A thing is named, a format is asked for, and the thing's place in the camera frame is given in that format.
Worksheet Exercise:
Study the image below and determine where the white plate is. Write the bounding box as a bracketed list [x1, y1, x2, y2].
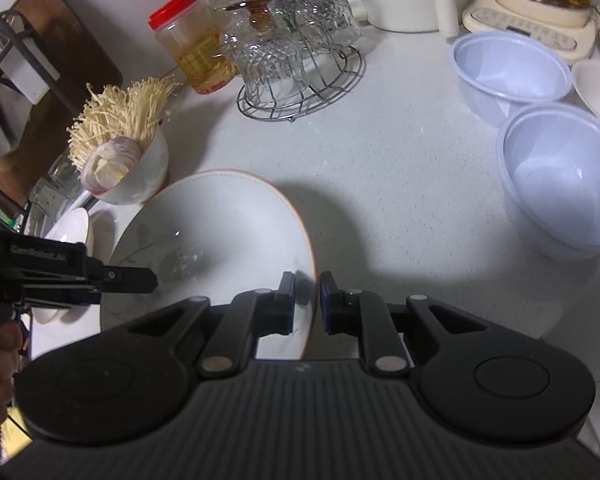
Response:
[32, 206, 93, 325]
[100, 170, 316, 360]

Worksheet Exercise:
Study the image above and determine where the blue plastic bowl front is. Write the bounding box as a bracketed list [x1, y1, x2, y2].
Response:
[495, 103, 600, 262]

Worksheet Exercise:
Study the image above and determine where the blue plastic bowl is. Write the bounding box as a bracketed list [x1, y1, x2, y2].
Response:
[495, 103, 600, 262]
[450, 32, 572, 127]

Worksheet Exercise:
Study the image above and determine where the half onion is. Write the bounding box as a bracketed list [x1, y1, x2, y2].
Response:
[81, 136, 143, 195]

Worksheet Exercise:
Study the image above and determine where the bowl with mushrooms and onion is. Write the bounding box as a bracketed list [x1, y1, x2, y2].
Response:
[91, 130, 169, 206]

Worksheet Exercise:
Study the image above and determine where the enoki mushroom bunch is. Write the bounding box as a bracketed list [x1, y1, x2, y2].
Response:
[68, 76, 181, 170]

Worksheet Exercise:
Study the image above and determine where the wooden cutting board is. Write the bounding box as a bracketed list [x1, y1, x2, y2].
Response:
[0, 0, 123, 206]

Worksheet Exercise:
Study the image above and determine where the black knife rack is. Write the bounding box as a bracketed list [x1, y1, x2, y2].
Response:
[0, 0, 86, 196]

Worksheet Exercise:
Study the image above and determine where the red lid jar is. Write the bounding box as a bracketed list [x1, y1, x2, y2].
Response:
[148, 0, 236, 94]

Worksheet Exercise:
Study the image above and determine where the amber glass cup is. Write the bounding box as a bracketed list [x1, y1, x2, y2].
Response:
[223, 0, 275, 32]

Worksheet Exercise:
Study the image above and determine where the glass tea kettle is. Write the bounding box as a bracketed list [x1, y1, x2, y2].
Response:
[463, 0, 596, 65]

